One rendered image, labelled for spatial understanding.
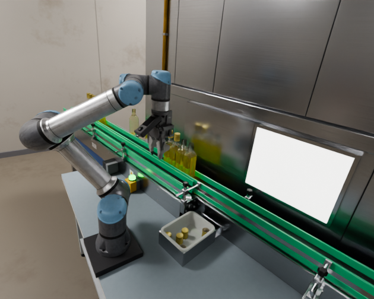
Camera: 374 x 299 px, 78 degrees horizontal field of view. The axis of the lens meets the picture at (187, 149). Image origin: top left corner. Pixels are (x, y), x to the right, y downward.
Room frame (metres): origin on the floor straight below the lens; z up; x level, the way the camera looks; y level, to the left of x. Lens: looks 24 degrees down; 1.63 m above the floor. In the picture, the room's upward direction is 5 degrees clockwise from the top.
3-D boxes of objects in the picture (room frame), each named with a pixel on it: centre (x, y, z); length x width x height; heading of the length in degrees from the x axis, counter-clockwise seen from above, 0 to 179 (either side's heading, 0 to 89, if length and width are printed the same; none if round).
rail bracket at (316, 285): (0.54, -0.49, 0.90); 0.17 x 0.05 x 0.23; 136
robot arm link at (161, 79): (0.92, 0.13, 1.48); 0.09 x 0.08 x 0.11; 99
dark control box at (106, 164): (1.43, 0.54, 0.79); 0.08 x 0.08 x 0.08; 46
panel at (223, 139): (1.08, -0.31, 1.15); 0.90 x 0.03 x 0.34; 46
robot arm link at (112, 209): (0.77, 0.29, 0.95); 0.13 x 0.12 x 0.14; 9
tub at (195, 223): (0.84, -0.04, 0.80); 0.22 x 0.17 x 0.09; 136
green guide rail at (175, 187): (1.61, 0.63, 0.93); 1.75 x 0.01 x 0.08; 46
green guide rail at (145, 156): (1.66, 0.58, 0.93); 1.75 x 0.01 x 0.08; 46
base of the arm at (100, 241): (0.77, 0.30, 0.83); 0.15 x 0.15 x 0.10
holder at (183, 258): (0.86, -0.06, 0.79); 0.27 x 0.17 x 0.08; 136
